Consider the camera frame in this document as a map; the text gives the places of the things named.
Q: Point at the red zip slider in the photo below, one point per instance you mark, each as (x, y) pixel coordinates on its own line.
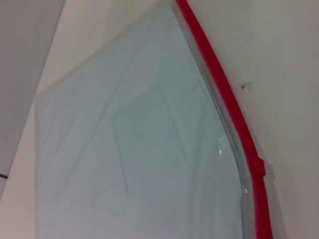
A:
(259, 168)

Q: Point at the clear red-zip document bag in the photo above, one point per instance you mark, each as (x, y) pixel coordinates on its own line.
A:
(139, 139)

